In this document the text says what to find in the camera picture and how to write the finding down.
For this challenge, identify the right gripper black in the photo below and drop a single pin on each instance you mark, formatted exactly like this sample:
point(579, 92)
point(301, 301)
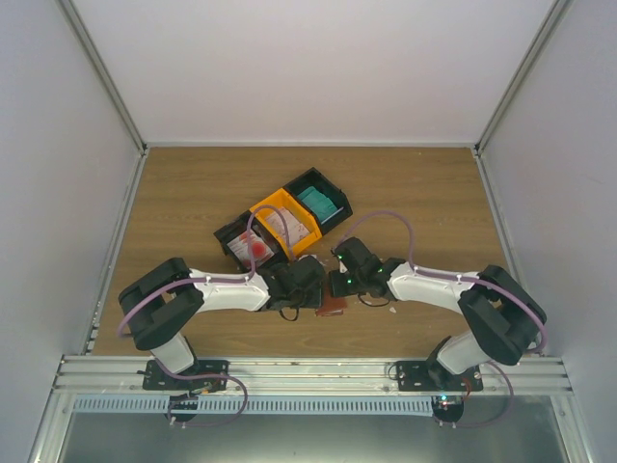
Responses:
point(336, 288)

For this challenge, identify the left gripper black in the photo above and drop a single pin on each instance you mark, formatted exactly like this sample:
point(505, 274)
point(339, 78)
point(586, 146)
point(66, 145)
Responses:
point(316, 301)

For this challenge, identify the brown leather card holder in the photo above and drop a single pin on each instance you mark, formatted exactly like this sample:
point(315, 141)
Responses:
point(331, 306)

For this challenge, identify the black bin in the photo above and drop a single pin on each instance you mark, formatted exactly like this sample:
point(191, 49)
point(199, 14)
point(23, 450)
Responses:
point(313, 177)
point(232, 229)

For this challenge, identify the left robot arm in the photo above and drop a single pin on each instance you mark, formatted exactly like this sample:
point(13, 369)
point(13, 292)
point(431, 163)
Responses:
point(160, 304)

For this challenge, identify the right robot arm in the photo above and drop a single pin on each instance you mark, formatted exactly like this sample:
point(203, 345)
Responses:
point(503, 319)

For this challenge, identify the red white cards stack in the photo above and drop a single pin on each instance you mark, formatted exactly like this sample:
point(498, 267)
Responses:
point(245, 243)

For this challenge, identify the white pink cards stack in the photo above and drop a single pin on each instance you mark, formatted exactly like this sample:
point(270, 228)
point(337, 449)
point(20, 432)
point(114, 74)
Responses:
point(287, 226)

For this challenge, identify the green cards stack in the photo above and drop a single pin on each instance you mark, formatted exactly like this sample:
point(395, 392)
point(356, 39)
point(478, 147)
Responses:
point(318, 203)

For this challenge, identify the orange bin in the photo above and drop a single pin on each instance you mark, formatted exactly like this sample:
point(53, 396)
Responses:
point(280, 198)

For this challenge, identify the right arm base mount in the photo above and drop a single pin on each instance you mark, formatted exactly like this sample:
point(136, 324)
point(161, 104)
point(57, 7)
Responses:
point(422, 376)

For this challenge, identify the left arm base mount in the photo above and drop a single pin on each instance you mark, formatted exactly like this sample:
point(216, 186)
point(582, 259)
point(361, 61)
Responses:
point(203, 376)

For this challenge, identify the grey slotted cable duct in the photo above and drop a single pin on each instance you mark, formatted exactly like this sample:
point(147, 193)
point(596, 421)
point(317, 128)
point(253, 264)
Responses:
point(258, 405)

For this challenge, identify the aluminium rail frame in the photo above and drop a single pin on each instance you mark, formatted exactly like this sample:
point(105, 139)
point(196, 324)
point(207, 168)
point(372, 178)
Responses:
point(117, 375)

